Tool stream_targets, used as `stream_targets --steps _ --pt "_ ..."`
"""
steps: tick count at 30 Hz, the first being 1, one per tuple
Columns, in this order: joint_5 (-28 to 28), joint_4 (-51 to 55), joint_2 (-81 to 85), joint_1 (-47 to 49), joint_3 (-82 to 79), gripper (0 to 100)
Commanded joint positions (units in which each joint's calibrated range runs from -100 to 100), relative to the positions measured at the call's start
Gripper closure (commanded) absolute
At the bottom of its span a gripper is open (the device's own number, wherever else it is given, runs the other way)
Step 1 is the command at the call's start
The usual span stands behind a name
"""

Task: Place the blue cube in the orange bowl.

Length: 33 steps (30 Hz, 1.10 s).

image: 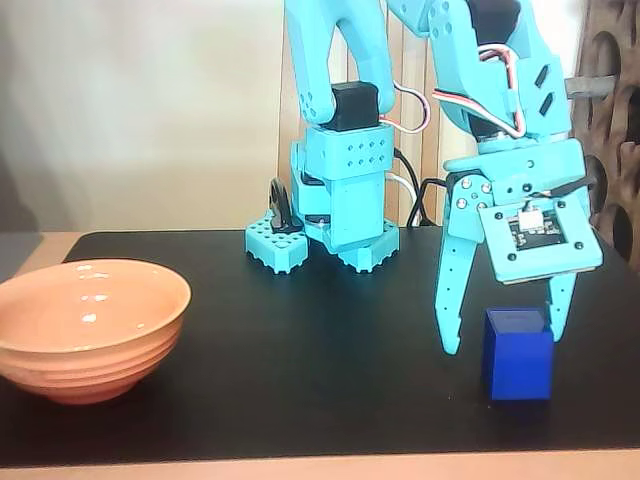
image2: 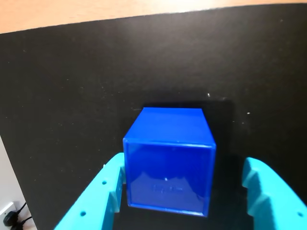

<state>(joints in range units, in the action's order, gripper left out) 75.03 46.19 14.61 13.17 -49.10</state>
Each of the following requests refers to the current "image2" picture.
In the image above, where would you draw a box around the cyan gripper finger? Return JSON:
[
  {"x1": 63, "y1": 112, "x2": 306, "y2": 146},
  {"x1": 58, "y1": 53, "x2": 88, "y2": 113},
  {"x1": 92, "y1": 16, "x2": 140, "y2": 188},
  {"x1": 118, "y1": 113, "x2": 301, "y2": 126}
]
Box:
[
  {"x1": 241, "y1": 157, "x2": 307, "y2": 230},
  {"x1": 54, "y1": 152, "x2": 127, "y2": 230}
]

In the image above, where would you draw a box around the blue cube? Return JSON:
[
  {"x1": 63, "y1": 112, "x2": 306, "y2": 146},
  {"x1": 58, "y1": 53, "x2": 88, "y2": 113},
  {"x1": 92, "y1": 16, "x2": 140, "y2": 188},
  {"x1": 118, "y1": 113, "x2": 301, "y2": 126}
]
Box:
[{"x1": 122, "y1": 107, "x2": 217, "y2": 218}]

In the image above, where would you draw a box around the black power plug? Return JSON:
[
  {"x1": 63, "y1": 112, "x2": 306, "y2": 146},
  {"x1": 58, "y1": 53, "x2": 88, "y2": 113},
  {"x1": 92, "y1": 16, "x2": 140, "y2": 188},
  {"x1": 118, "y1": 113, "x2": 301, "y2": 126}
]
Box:
[{"x1": 3, "y1": 210, "x2": 19, "y2": 227}]

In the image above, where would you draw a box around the black table mat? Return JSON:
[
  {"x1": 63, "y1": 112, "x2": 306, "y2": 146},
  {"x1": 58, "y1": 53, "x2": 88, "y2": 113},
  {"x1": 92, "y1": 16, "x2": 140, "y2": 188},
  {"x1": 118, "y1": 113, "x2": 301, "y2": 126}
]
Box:
[{"x1": 0, "y1": 2, "x2": 307, "y2": 230}]

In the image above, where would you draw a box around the white wall socket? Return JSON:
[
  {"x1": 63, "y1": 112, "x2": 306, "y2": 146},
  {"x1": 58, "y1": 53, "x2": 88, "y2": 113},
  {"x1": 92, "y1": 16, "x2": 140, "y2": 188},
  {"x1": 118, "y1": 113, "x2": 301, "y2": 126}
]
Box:
[{"x1": 0, "y1": 202, "x2": 16, "y2": 227}]

